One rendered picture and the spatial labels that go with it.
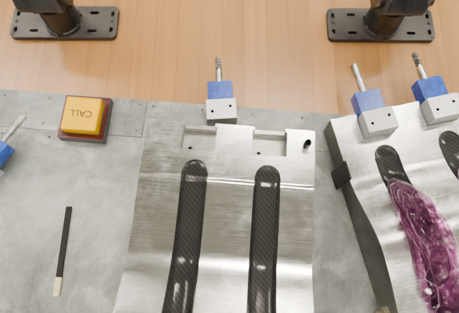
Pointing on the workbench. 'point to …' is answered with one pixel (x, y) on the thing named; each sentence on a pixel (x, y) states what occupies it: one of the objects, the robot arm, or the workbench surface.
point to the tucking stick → (62, 251)
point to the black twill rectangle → (341, 175)
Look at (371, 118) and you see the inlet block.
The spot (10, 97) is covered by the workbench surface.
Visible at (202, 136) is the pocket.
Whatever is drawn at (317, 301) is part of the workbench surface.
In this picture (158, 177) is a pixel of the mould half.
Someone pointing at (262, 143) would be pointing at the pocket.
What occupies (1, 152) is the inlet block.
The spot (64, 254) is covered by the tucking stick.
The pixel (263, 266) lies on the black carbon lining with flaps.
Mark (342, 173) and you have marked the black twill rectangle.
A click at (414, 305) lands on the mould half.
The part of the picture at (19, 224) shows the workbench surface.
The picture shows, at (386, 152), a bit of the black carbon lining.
